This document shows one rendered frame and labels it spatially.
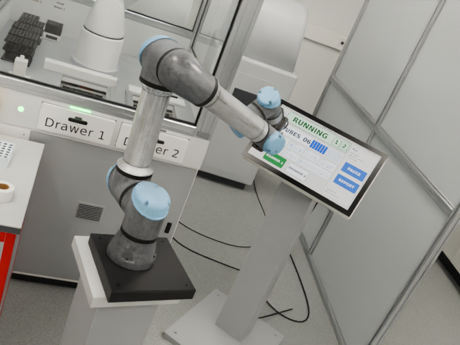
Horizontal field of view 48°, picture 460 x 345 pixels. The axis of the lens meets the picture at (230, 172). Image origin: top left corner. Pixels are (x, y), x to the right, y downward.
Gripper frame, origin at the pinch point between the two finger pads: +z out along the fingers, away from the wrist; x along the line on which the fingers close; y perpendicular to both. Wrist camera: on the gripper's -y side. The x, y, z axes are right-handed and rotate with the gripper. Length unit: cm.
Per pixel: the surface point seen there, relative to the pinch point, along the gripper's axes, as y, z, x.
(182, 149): -17.3, 12.4, 35.2
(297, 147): 9.7, 15.0, -5.2
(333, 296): -16, 139, -43
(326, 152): 14.2, 15.0, -16.6
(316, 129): 21.1, 15.0, -7.4
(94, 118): -31, -9, 64
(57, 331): -110, 39, 43
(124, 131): -27, -2, 54
